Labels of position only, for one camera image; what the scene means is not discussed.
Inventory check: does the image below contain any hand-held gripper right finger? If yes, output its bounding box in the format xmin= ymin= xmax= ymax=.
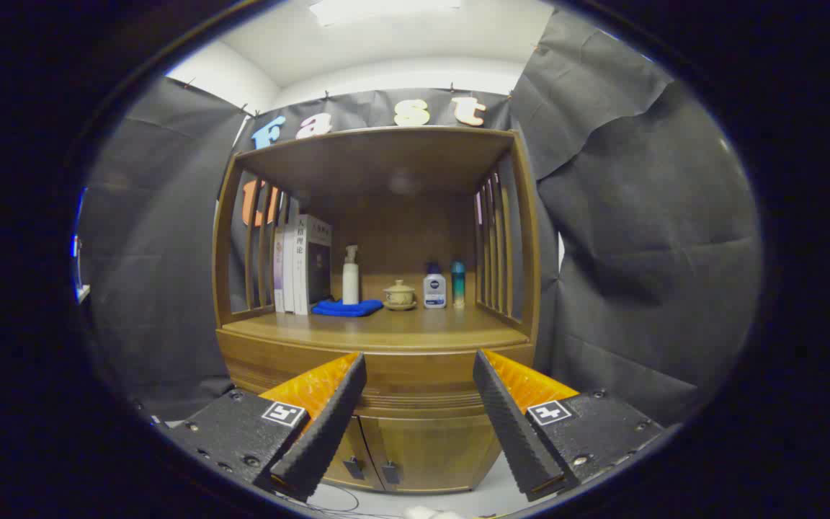
xmin=473 ymin=349 xmax=668 ymax=503

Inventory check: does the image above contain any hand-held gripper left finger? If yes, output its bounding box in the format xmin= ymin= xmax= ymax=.
xmin=159 ymin=351 xmax=368 ymax=503

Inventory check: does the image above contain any wooden drawer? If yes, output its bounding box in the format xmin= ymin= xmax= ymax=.
xmin=217 ymin=330 xmax=537 ymax=417

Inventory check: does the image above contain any wooden cabinet door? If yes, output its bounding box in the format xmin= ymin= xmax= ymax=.
xmin=359 ymin=414 xmax=504 ymax=495
xmin=323 ymin=414 xmax=385 ymax=492

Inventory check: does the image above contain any wooden countertop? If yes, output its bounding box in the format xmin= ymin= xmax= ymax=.
xmin=222 ymin=306 xmax=531 ymax=352

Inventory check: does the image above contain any wooden cabinet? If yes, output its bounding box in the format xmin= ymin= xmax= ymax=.
xmin=212 ymin=126 xmax=542 ymax=495

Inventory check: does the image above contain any blue folded cloth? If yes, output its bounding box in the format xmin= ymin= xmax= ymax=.
xmin=311 ymin=298 xmax=384 ymax=318

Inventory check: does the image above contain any white pump bottle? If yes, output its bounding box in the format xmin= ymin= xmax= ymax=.
xmin=342 ymin=245 xmax=360 ymax=306

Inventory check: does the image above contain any beige lidded teacup with saucer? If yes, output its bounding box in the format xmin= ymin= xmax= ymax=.
xmin=383 ymin=280 xmax=418 ymax=311

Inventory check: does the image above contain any white lotion bottle blue cap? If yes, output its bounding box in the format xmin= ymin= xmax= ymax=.
xmin=423 ymin=262 xmax=447 ymax=309

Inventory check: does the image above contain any white book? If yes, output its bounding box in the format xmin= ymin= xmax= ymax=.
xmin=283 ymin=220 xmax=298 ymax=314

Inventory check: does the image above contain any pale pink book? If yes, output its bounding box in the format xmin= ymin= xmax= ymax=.
xmin=273 ymin=227 xmax=285 ymax=313

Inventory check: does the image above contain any dark cover book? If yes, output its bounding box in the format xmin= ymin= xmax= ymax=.
xmin=293 ymin=214 xmax=333 ymax=316

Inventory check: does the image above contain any ceiling light panel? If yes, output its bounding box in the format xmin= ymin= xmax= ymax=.
xmin=308 ymin=0 xmax=463 ymax=27

